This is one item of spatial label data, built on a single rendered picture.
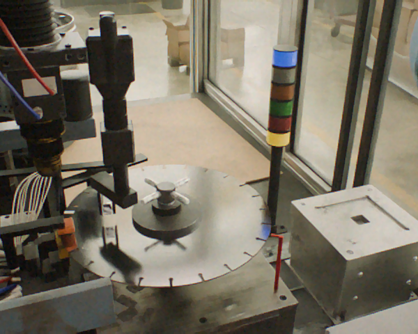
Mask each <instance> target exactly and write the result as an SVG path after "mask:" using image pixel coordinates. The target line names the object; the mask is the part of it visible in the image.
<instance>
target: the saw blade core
mask: <svg viewBox="0 0 418 334"><path fill-rule="evenodd" d="M186 166H187V165H165V169H163V165H157V166H145V167H142V168H143V170H144V171H142V169H141V168H133V169H130V170H128V176H129V185H130V188H131V189H133V190H135V191H136V192H137V199H138V200H140V199H142V198H143V197H145V196H148V195H150V194H152V193H155V192H156V189H155V188H153V187H152V186H151V185H149V184H147V183H146V182H145V181H144V180H145V178H146V177H149V178H151V179H153V180H155V181H156V182H159V183H160V182H163V181H170V182H173V183H174V182H176V181H178V180H181V179H182V178H184V177H188V178H190V181H189V182H188V183H186V184H184V186H182V187H179V188H177V189H176V192H179V193H185V194H187V195H190V196H192V197H193V198H195V199H197V200H198V201H199V203H200V204H201V207H202V217H201V220H200V221H199V223H198V224H197V225H196V226H195V227H193V228H192V229H190V230H188V231H187V232H184V233H182V234H176V235H171V236H159V235H153V234H151V233H148V232H145V231H143V230H141V229H139V228H138V227H137V226H136V225H135V224H134V223H133V222H132V215H131V210H132V207H133V206H131V207H128V208H127V209H122V208H120V207H119V206H118V205H116V214H113V211H112V214H111V215H104V212H103V215H101V216H100V212H99V206H98V192H97V191H96V190H94V189H93V188H92V187H91V185H90V186H89V187H87V188H86V189H84V190H83V191H82V192H81V193H80V194H78V195H77V196H76V197H75V198H74V199H73V200H72V201H71V203H70V204H69V205H68V206H67V208H66V209H65V211H66V212H73V214H64V213H63V217H64V218H70V217H71V218H72V222H73V225H74V228H75V231H74V232H70V233H66V234H63V236H62V237H61V241H62V243H63V246H64V248H65V249H66V251H67V252H68V253H69V255H70V256H71V258H72V259H73V260H74V261H75V262H76V263H78V264H79V265H80V266H81V267H83V268H85V269H86V270H87V271H90V272H91V273H93V274H95V275H97V276H99V277H101V278H106V277H110V276H111V274H112V273H115V274H113V276H112V277H111V278H110V281H114V282H116V283H121V284H125V285H133V286H138V284H139V281H140V278H143V280H141V283H140V287H170V280H169V279H172V287H180V286H186V285H193V284H197V283H202V282H203V281H202V279H201V277H200V276H199V274H201V275H202V278H203V280H204V282H205V281H209V280H212V279H215V278H218V277H221V276H224V275H226V274H228V273H230V272H231V271H230V270H232V271H235V270H236V269H238V268H240V267H241V266H243V265H244V264H246V263H247V262H248V261H250V260H251V259H252V257H254V256H255V255H256V254H257V253H258V252H259V251H260V250H261V249H262V248H263V247H264V245H265V244H266V241H267V240H268V237H269V236H270V230H271V225H272V219H271V214H270V210H269V207H268V205H267V203H266V202H265V201H264V199H263V198H262V196H260V194H259V193H258V192H256V191H255V190H254V189H252V188H251V187H250V186H249V185H248V184H246V183H245V182H243V181H242V180H240V179H238V178H236V177H234V176H232V175H229V174H227V173H223V172H221V171H218V170H213V169H209V170H208V168H203V167H198V166H187V169H186ZM207 170H208V171H207ZM206 171H207V173H205V172H206ZM228 175H229V176H228ZM224 177H226V178H224ZM240 186H241V187H240ZM252 197H254V198H252ZM75 206H77V207H75ZM260 209H262V210H260ZM262 223H264V225H263V224H262ZM69 234H71V235H69ZM256 239H259V240H256ZM76 249H78V250H76ZM75 250H76V251H75ZM243 253H246V254H247V255H245V254H243ZM92 262H93V264H90V263H92ZM225 265H226V266H228V268H229V269H230V270H229V269H228V268H227V267H225Z"/></svg>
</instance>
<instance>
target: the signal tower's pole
mask: <svg viewBox="0 0 418 334"><path fill-rule="evenodd" d="M282 154H283V148H275V147H272V146H271V158H270V176H269V185H268V203H267V205H268V207H269V210H270V214H271V219H272V225H276V223H277V206H278V198H279V182H280V174H281V159H282Z"/></svg>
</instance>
